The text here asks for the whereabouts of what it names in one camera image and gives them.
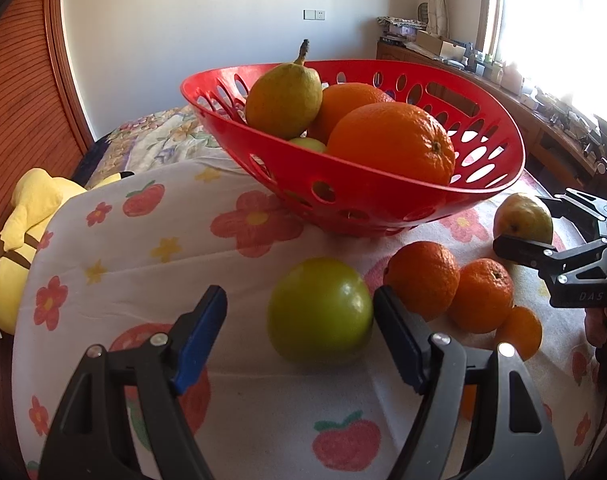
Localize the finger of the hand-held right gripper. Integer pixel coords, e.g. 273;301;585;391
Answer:
538;189;607;241
493;235;607;281

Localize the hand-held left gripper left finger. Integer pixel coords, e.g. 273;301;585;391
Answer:
38;285;229;480

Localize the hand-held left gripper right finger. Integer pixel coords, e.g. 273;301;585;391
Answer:
373;285;567;480

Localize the yellow-red pear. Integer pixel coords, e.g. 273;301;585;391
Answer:
493;192;554;247

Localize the green apple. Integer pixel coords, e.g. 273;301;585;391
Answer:
287;136;328;155
267;257;375;365

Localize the red perforated plastic basket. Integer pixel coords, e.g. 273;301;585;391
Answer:
180;59;527;238

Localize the large orange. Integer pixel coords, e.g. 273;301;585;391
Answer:
326;102;457;187
308;82;395;146

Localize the yellow pear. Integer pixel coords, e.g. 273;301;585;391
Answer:
244;39;324;141

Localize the person's right hand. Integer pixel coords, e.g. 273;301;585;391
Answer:
585;305;607;348

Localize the small tangerine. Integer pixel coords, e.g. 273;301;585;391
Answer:
448;258;515;334
383;241;461;322
494;306;543;361

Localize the wooden sideboard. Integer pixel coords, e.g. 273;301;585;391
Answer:
376;40;607;196

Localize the white strawberry print cloth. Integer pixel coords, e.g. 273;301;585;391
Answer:
10;160;607;480

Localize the wooden framed window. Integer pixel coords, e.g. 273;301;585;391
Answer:
483;0;607;126

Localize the floral bedsheet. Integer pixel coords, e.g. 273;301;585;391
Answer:
96;105;244;176

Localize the dark blue blanket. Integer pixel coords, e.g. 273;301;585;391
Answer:
70;132;134;188

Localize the cardboard box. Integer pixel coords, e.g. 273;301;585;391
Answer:
416;30;467;58

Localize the yellow plush toy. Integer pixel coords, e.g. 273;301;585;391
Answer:
0;167;134;336

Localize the wooden slatted wardrobe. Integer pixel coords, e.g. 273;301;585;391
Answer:
0;0;96;241

